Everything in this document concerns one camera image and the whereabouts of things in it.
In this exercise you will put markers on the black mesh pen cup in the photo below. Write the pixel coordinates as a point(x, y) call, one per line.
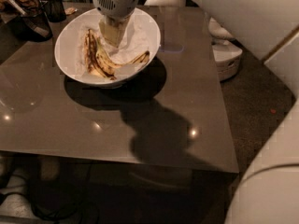
point(54, 10)

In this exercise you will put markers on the curved spotted banana bunch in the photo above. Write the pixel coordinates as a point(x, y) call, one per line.
point(107, 66)

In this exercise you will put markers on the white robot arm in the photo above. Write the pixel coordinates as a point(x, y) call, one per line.
point(268, 191)

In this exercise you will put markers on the black mesh basket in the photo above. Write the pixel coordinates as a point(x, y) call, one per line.
point(33, 26)

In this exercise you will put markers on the small snack on table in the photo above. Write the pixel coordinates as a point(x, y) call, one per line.
point(70, 11)

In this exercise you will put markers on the white paper napkin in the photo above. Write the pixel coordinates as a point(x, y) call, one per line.
point(133, 43)

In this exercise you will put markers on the white tilted bowl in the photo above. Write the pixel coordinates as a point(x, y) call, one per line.
point(66, 47)

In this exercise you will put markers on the spotted banana on left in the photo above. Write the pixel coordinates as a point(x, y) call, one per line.
point(89, 53)

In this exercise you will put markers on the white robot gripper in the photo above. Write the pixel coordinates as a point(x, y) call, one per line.
point(120, 4)

